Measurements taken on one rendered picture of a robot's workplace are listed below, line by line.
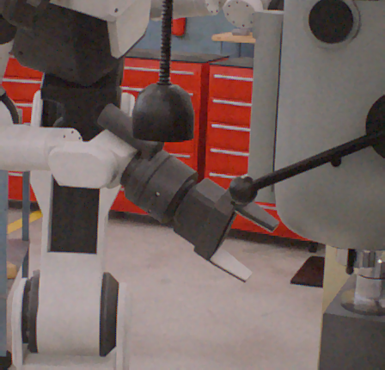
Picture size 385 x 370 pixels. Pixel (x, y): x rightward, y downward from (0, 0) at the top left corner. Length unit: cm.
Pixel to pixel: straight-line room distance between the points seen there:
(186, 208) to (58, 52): 38
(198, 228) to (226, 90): 447
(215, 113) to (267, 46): 482
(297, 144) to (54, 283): 78
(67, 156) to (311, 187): 52
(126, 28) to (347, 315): 57
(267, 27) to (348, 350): 60
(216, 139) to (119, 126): 451
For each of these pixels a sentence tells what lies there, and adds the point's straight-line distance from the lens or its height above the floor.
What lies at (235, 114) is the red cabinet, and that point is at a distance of 592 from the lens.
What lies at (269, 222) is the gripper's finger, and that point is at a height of 126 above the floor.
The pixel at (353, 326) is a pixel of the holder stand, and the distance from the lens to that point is 157.
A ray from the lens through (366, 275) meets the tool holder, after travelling 158.
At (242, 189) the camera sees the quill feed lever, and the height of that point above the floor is 138.
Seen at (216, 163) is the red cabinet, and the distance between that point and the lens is 601.
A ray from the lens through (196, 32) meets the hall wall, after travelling 1064.
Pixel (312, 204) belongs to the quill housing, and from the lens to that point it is 110.
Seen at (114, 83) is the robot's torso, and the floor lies 139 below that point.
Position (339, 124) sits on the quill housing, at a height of 145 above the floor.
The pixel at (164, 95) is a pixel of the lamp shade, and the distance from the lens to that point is 118.
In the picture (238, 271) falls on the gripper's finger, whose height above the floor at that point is 117.
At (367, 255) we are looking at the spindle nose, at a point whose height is 129.
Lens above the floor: 161
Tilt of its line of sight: 12 degrees down
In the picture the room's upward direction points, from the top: 2 degrees clockwise
